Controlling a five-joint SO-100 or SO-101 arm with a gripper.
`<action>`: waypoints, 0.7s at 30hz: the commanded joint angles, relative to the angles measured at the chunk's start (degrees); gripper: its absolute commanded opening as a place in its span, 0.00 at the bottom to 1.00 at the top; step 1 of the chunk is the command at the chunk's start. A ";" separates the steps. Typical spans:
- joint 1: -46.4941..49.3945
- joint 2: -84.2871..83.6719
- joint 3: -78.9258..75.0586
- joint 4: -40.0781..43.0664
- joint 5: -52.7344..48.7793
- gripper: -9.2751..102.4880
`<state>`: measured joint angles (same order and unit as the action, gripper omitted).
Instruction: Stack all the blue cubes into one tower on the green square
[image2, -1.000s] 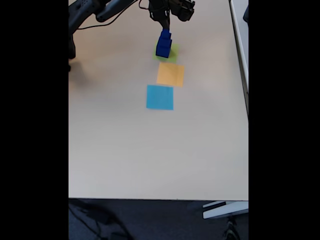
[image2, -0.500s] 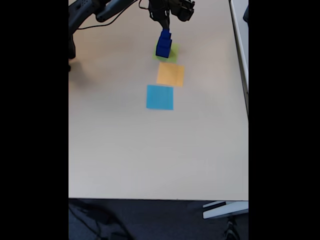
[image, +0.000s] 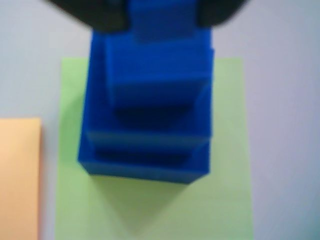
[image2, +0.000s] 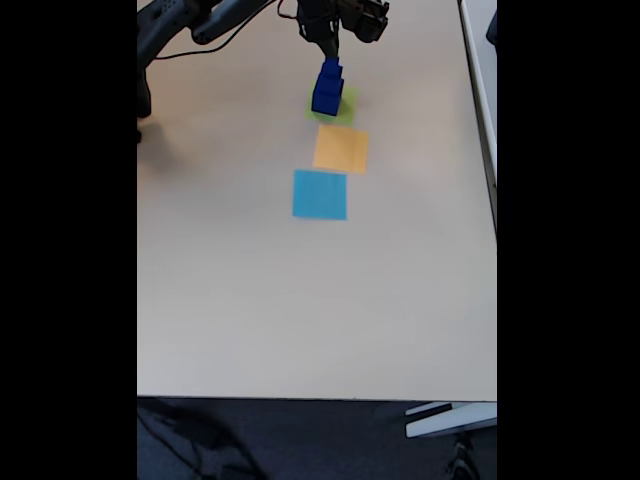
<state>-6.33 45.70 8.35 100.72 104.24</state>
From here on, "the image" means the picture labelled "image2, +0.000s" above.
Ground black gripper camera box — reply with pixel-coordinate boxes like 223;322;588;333
339;0;391;44

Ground light blue paper square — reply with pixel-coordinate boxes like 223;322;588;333
291;168;349;222

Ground orange paper square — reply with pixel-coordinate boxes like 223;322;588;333
313;123;371;175

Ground green paper square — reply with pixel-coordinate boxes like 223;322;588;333
303;84;360;127

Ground large blue cube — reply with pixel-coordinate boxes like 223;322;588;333
310;84;346;117

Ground white table foot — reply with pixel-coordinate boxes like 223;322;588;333
404;401;498;440

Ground white neighbouring table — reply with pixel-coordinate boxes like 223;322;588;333
456;0;498;236

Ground black floor cable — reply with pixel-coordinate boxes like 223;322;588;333
137;399;264;480

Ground medium blue cube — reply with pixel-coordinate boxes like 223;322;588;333
315;72;346;99

